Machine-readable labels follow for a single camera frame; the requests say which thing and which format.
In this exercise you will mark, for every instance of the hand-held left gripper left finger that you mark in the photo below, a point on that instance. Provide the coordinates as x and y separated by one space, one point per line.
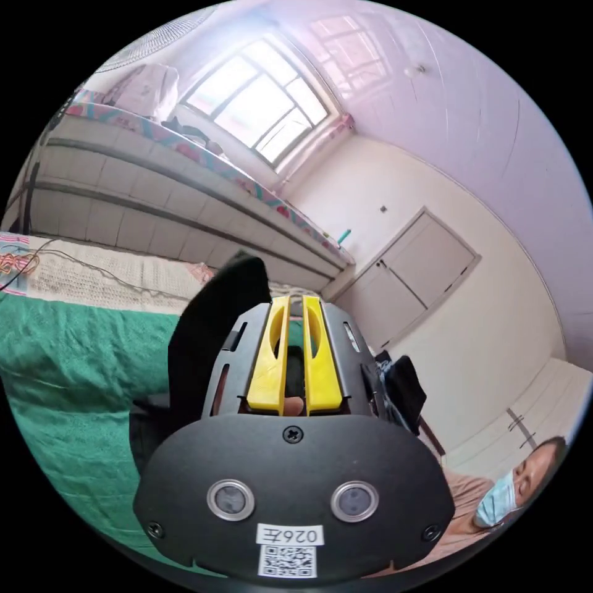
266 370

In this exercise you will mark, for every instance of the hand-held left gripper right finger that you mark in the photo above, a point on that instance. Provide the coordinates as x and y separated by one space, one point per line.
323 370

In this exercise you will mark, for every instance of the black long sleeve shirt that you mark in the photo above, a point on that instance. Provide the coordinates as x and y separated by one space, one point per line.
204 324

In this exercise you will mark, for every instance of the person's left hand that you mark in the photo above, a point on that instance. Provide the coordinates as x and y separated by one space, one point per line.
293 407

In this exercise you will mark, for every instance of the chair with dark clothes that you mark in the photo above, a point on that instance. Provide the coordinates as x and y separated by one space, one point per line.
400 384

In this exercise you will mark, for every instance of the white cupboard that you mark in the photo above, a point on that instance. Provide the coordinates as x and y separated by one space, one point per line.
412 282

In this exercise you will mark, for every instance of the bed with green sheet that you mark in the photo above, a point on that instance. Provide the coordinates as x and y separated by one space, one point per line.
69 370

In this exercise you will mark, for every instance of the tiled platform with printed cloth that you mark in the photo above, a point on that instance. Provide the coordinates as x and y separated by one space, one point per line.
153 185

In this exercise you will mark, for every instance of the person's body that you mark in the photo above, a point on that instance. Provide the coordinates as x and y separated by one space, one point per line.
505 495

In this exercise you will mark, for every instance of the window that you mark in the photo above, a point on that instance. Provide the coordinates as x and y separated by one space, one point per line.
257 99

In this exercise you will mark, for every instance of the white garment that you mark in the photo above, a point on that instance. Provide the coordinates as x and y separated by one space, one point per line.
148 90

